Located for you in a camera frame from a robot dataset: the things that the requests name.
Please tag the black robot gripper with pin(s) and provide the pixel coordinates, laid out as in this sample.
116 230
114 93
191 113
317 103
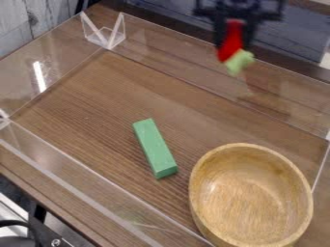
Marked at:
252 10

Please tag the red plush strawberry toy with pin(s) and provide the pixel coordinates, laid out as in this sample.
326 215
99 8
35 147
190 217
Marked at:
231 54

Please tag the clear acrylic tray walls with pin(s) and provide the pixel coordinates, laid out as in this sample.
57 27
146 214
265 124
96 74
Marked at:
72 96

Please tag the green rectangular block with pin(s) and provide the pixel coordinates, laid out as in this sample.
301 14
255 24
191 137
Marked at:
155 149

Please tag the round wooden bowl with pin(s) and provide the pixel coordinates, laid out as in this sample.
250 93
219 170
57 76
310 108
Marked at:
250 197

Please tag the clear acrylic corner bracket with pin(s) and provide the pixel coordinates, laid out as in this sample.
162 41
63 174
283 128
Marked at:
106 37

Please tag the black table leg bracket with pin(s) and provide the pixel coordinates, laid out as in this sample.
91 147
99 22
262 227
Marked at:
47 236

